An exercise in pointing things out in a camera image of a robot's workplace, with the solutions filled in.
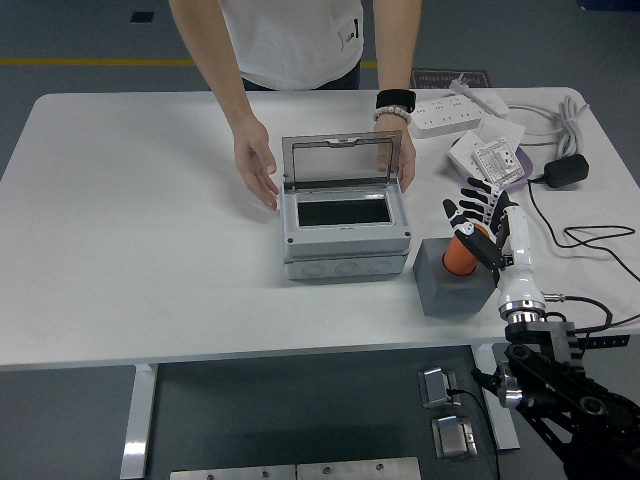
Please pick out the person's left hand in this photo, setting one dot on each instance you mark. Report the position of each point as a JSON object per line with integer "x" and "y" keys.
{"x": 407, "y": 155}

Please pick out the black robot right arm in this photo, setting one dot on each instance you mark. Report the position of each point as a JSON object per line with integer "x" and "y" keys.
{"x": 542, "y": 336}

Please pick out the transparent smoky box lid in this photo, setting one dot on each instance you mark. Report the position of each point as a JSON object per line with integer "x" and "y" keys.
{"x": 340, "y": 142}

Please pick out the person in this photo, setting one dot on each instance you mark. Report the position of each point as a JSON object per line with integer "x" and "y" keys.
{"x": 290, "y": 40}

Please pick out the dark floor sign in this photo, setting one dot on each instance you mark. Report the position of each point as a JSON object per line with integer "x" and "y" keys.
{"x": 440, "y": 79}

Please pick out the grey block battery holder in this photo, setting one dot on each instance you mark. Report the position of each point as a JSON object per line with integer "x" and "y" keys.
{"x": 450, "y": 295}

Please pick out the black power adapter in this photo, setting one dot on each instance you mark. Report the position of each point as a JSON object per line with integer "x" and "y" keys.
{"x": 566, "y": 171}

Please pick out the white table leg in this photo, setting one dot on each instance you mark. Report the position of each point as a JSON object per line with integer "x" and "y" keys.
{"x": 502, "y": 425}
{"x": 137, "y": 420}

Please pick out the white paper packet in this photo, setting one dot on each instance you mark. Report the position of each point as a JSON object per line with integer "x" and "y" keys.
{"x": 502, "y": 131}

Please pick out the grey plastic junction box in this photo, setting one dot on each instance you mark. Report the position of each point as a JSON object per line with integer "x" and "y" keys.
{"x": 345, "y": 247}

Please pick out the black floor outlet cover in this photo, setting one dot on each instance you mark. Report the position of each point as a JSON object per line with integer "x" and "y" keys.
{"x": 142, "y": 17}

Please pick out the person's right hand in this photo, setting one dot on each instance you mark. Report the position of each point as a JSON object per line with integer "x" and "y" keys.
{"x": 252, "y": 155}

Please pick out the purple tray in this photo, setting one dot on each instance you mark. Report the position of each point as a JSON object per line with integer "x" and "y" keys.
{"x": 525, "y": 165}

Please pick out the person's left forearm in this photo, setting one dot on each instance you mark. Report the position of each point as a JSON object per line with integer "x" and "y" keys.
{"x": 395, "y": 45}

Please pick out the small white box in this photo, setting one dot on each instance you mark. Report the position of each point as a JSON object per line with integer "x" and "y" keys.
{"x": 462, "y": 152}

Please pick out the black smart watch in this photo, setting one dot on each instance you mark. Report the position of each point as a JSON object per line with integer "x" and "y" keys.
{"x": 396, "y": 100}

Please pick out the person's right forearm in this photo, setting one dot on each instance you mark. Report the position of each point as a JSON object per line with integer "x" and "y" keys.
{"x": 210, "y": 55}

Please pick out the white power strip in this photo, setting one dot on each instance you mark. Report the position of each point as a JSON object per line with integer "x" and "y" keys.
{"x": 445, "y": 117}

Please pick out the metal base plate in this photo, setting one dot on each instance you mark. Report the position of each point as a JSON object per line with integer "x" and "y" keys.
{"x": 232, "y": 473}
{"x": 359, "y": 469}

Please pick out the white power plug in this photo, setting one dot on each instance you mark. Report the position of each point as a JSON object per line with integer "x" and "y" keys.
{"x": 480, "y": 97}

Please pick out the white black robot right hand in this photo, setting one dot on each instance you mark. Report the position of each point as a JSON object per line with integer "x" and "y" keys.
{"x": 520, "y": 240}

